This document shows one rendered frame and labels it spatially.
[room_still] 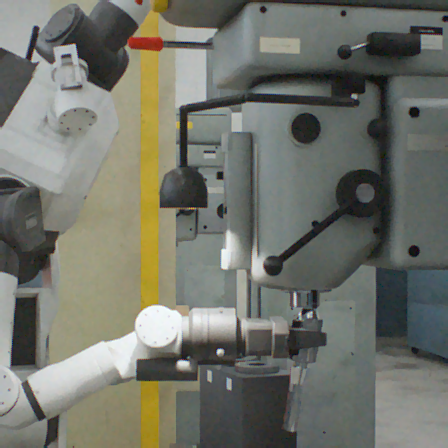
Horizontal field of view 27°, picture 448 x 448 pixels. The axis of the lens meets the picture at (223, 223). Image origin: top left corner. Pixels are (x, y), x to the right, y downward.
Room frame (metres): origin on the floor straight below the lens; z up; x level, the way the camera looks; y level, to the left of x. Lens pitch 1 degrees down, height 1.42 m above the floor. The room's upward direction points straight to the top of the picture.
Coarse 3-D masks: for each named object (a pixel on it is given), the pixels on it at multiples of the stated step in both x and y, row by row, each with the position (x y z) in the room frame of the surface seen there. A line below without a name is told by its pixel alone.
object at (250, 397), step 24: (240, 360) 1.94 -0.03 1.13; (216, 384) 1.93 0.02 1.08; (240, 384) 1.82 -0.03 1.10; (264, 384) 1.83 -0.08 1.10; (288, 384) 1.85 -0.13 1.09; (216, 408) 1.93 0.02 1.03; (240, 408) 1.82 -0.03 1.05; (264, 408) 1.83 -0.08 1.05; (216, 432) 1.93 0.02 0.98; (240, 432) 1.82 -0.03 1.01; (264, 432) 1.83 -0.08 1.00; (288, 432) 1.85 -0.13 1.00
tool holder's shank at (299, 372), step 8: (296, 368) 1.48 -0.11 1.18; (304, 368) 1.48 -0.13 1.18; (296, 376) 1.48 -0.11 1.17; (304, 376) 1.48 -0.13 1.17; (296, 384) 1.48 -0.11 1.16; (304, 384) 1.49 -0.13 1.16; (288, 392) 1.49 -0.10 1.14; (296, 392) 1.48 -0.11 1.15; (288, 400) 1.49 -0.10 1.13; (296, 400) 1.48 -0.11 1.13; (288, 408) 1.49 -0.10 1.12; (296, 408) 1.48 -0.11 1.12; (288, 416) 1.48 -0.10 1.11; (296, 416) 1.48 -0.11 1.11; (288, 424) 1.48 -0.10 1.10; (296, 424) 1.49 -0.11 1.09
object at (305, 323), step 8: (296, 320) 1.48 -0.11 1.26; (304, 320) 1.47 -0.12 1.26; (312, 320) 1.47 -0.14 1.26; (320, 320) 1.47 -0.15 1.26; (296, 328) 1.47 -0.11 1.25; (304, 328) 1.47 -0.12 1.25; (312, 328) 1.47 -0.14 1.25; (320, 328) 1.48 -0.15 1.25; (296, 352) 1.47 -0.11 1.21; (304, 352) 1.47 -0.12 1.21; (312, 352) 1.47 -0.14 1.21
